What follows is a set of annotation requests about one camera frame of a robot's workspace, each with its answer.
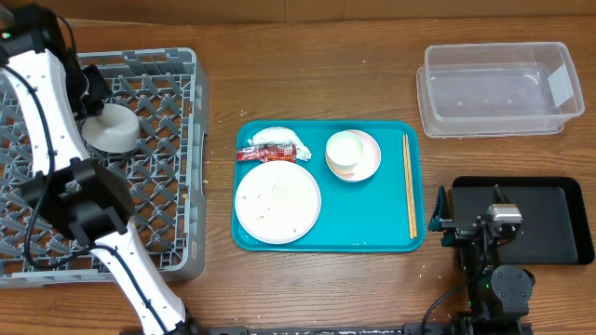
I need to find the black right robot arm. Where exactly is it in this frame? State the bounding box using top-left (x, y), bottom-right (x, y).
top-left (420, 185), bottom-right (535, 334)

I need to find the white paper cup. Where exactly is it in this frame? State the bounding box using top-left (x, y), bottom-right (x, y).
top-left (326, 131), bottom-right (363, 170)

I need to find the large white plate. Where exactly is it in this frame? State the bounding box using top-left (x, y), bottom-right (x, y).
top-left (234, 161), bottom-right (322, 245)

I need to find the wooden chopstick right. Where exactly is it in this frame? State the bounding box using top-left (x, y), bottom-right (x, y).
top-left (403, 134), bottom-right (417, 239)

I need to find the red sauce packet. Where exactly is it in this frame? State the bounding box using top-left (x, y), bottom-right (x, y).
top-left (236, 143), bottom-right (297, 163)

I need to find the clear plastic bin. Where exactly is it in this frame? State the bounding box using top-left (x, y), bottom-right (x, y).
top-left (416, 42), bottom-right (585, 139)

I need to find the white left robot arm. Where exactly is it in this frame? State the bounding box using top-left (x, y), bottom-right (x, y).
top-left (1, 3), bottom-right (200, 334)

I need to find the wooden chopstick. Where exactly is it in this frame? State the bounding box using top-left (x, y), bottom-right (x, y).
top-left (403, 134), bottom-right (417, 239)
top-left (402, 134), bottom-right (416, 239)

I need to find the grey dishwasher rack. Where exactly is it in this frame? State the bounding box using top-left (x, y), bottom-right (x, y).
top-left (1, 47), bottom-right (209, 288)

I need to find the black plastic tray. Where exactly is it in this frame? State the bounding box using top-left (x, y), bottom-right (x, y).
top-left (451, 176), bottom-right (595, 265)

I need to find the wooden chopstick left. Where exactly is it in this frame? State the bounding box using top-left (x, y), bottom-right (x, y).
top-left (402, 134), bottom-right (416, 239)

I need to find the small pink bowl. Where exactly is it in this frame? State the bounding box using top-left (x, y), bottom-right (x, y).
top-left (325, 129), bottom-right (382, 182)

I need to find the crumpled white napkin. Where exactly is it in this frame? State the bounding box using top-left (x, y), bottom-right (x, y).
top-left (247, 127), bottom-right (312, 162)

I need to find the grey plastic bowl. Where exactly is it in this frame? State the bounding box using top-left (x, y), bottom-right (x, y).
top-left (82, 103), bottom-right (141, 154)

